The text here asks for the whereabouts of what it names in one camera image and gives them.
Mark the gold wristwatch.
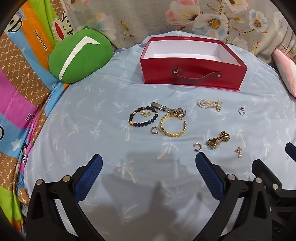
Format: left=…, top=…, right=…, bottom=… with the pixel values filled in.
left=207, top=131, right=231, bottom=150

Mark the green round cushion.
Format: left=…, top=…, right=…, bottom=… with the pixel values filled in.
left=48, top=26, right=114, bottom=83

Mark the pink pillow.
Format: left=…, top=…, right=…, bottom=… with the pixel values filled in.
left=272, top=49, right=296, bottom=98

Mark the black bead bracelet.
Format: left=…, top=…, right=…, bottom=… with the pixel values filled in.
left=128, top=106, right=159, bottom=128

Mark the grey floral blanket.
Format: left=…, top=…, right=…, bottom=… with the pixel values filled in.
left=62, top=0, right=296, bottom=66

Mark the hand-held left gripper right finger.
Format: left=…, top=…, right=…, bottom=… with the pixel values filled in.
left=195, top=152, right=271, bottom=241

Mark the red box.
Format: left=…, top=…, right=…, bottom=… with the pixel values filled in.
left=139, top=37, right=248, bottom=92

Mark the silver wristwatch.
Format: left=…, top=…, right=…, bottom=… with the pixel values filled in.
left=150, top=102, right=187, bottom=116

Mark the colourful cartoon printed blanket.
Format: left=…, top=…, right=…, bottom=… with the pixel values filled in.
left=0, top=0, right=78, bottom=241

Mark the white pearl bracelet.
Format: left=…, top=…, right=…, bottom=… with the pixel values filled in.
left=197, top=99, right=224, bottom=112

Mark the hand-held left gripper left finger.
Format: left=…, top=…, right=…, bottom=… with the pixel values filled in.
left=26, top=153, right=103, bottom=241

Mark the light blue palm-print sheet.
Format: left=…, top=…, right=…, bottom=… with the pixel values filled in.
left=17, top=30, right=296, bottom=241

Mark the gold cuff bangle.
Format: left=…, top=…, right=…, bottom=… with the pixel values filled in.
left=160, top=113, right=187, bottom=137

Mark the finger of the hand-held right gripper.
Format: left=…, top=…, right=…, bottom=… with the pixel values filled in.
left=285, top=142, right=296, bottom=163
left=252, top=159, right=296, bottom=204

